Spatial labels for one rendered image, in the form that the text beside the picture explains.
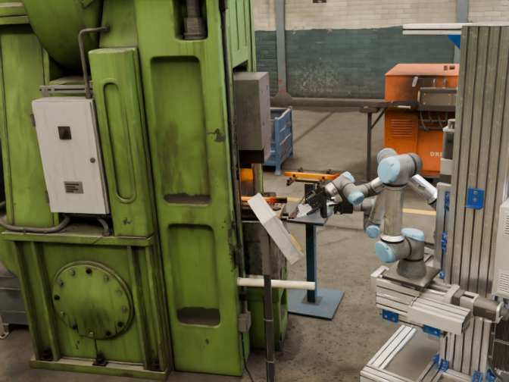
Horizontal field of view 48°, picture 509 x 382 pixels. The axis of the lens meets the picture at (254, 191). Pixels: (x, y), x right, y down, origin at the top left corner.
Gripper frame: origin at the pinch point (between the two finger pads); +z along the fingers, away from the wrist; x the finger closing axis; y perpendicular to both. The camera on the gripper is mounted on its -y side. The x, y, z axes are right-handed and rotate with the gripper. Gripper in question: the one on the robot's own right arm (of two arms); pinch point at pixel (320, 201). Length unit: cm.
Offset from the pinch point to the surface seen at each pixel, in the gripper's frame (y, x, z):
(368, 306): 100, 48, -29
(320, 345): 100, -5, 1
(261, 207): -18, -60, 23
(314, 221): 26.1, 28.9, 6.9
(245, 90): -71, -17, 38
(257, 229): 13.2, -16.0, 36.5
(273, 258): 32.5, -16.0, 27.1
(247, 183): -3, 23, 50
